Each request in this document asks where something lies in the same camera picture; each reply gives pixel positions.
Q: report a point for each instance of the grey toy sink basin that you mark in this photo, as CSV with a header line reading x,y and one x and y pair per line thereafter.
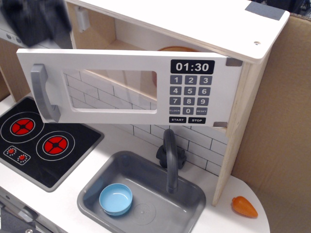
x,y
153,209

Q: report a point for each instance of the wooden toy microwave cabinet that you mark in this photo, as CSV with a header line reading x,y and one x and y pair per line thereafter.
x,y
232,28

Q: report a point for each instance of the orange transparent toy pot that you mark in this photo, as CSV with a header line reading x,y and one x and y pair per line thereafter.
x,y
171,48

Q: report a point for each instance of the black toy stove top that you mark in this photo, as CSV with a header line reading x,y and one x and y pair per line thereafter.
x,y
43,153

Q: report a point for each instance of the grey range hood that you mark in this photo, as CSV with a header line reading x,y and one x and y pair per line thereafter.
x,y
7,33

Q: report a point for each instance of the brown cardboard panel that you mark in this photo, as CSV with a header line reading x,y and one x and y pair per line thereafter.
x,y
274,158

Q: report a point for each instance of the dark grey toy faucet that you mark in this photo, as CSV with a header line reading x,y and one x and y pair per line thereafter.
x,y
171,158

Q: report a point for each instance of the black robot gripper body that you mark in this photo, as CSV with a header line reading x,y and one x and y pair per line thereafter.
x,y
35,21

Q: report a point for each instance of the light blue bowl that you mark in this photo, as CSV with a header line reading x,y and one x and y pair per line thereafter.
x,y
116,199

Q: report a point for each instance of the white toy microwave door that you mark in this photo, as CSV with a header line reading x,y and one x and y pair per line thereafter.
x,y
132,86

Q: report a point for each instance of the orange toy carrot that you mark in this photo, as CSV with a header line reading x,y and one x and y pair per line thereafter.
x,y
242,206

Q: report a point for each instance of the grey tape patch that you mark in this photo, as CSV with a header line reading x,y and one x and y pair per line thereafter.
x,y
265,10

